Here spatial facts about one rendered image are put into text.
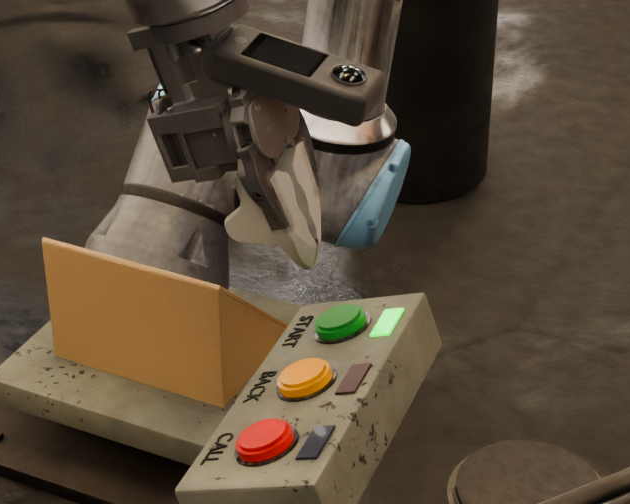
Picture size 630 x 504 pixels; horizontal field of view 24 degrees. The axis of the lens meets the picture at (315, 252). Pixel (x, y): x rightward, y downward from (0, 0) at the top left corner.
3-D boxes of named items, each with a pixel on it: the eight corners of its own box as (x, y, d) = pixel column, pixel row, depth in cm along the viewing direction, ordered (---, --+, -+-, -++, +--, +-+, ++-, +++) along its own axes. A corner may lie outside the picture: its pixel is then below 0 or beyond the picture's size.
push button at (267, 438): (306, 435, 100) (298, 414, 99) (285, 471, 97) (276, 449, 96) (256, 438, 102) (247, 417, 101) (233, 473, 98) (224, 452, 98)
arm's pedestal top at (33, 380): (-11, 402, 187) (-15, 377, 185) (121, 279, 212) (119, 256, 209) (207, 472, 175) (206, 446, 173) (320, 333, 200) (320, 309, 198)
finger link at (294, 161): (272, 253, 114) (232, 147, 110) (340, 244, 111) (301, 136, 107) (257, 273, 111) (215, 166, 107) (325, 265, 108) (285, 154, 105)
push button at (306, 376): (344, 374, 106) (336, 353, 105) (324, 405, 103) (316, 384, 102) (296, 378, 108) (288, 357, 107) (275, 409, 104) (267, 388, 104)
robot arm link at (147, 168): (139, 202, 196) (180, 81, 199) (257, 236, 193) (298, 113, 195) (107, 174, 181) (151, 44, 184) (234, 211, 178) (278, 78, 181)
